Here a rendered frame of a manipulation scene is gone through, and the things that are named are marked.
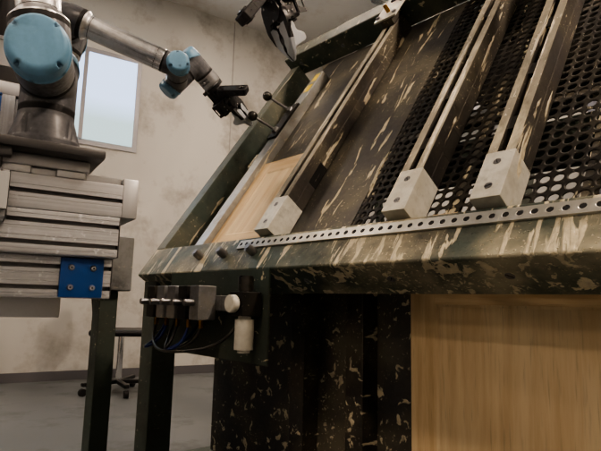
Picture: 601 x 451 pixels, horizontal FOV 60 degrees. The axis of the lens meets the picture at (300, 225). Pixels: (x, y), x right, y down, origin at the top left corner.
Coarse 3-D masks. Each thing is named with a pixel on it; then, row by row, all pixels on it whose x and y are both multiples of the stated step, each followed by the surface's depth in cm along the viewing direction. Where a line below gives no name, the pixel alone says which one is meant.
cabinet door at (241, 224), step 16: (288, 160) 181; (272, 176) 181; (288, 176) 172; (256, 192) 180; (272, 192) 171; (240, 208) 178; (256, 208) 170; (224, 224) 177; (240, 224) 170; (256, 224) 162; (224, 240) 168
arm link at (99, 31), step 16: (80, 16) 165; (80, 32) 167; (96, 32) 167; (112, 32) 168; (128, 32) 171; (112, 48) 171; (128, 48) 170; (144, 48) 170; (160, 48) 172; (160, 64) 172; (176, 64) 170; (176, 80) 177
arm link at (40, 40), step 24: (24, 0) 102; (48, 0) 104; (24, 24) 99; (48, 24) 100; (24, 48) 99; (48, 48) 100; (24, 72) 100; (48, 72) 101; (72, 72) 110; (48, 96) 111
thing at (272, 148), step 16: (320, 80) 217; (304, 96) 211; (304, 112) 209; (288, 128) 202; (272, 144) 196; (256, 160) 194; (272, 160) 195; (256, 176) 189; (240, 192) 184; (224, 208) 181; (208, 240) 173
